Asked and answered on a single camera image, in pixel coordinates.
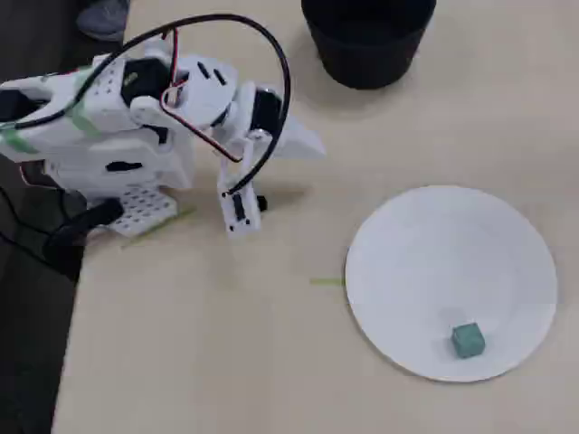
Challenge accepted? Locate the white perforated base plate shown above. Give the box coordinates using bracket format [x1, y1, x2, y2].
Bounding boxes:
[107, 184, 178, 239]

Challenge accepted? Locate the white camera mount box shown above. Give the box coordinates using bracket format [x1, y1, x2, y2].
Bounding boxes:
[215, 134, 269, 241]

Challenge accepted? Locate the grey shoe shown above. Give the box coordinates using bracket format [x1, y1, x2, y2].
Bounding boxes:
[75, 0, 130, 42]

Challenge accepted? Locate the black round bin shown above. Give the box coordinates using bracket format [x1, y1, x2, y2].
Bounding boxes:
[300, 0, 438, 90]

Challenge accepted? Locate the red and white servo wire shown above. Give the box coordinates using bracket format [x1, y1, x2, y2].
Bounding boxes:
[159, 26, 243, 164]

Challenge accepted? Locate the green cube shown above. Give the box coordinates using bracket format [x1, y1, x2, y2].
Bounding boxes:
[450, 321, 487, 360]

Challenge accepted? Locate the black table clamp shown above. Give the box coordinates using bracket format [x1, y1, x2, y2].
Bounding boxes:
[43, 198, 126, 282]

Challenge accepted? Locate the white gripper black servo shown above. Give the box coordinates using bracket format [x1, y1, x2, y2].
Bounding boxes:
[225, 81, 327, 160]

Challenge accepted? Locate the green tape band on arm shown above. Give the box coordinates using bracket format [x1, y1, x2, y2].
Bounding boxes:
[66, 66, 103, 139]
[0, 124, 40, 156]

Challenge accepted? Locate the white paper plate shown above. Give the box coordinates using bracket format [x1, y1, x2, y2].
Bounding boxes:
[345, 184, 558, 383]

